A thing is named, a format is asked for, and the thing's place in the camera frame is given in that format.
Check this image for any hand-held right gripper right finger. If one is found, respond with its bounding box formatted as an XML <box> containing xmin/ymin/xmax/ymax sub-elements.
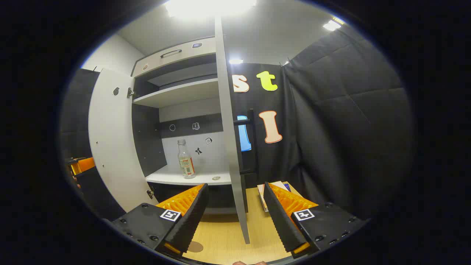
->
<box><xmin>263</xmin><ymin>182</ymin><xmax>368</xmax><ymax>258</ymax></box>

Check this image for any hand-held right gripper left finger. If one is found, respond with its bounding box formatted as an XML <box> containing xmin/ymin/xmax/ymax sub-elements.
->
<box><xmin>110</xmin><ymin>183</ymin><xmax>209</xmax><ymax>257</ymax></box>

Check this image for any grey cabinet door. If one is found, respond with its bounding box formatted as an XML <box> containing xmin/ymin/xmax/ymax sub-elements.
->
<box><xmin>215</xmin><ymin>17</ymin><xmax>251</xmax><ymax>244</ymax></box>
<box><xmin>88</xmin><ymin>68</ymin><xmax>159</xmax><ymax>214</ymax></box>

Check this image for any clear plastic bottle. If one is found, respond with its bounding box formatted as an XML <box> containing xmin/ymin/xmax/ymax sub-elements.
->
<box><xmin>177</xmin><ymin>139</ymin><xmax>196</xmax><ymax>179</ymax></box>

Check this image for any grey cabinet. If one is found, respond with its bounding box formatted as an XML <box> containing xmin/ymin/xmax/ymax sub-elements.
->
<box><xmin>131</xmin><ymin>36</ymin><xmax>258</xmax><ymax>216</ymax></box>

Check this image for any grey upper cabinet flap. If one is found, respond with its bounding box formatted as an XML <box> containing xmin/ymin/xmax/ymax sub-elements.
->
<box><xmin>132</xmin><ymin>36</ymin><xmax>217</xmax><ymax>78</ymax></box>

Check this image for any beige book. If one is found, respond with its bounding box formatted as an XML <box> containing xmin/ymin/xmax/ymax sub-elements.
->
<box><xmin>257</xmin><ymin>180</ymin><xmax>289</xmax><ymax>212</ymax></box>

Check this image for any large ceiling light panel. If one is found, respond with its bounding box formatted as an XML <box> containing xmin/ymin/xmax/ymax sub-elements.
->
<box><xmin>164</xmin><ymin>0</ymin><xmax>258</xmax><ymax>18</ymax></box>

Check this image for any black door handle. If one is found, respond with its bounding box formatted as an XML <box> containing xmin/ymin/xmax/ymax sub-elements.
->
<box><xmin>234</xmin><ymin>109</ymin><xmax>258</xmax><ymax>173</ymax></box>

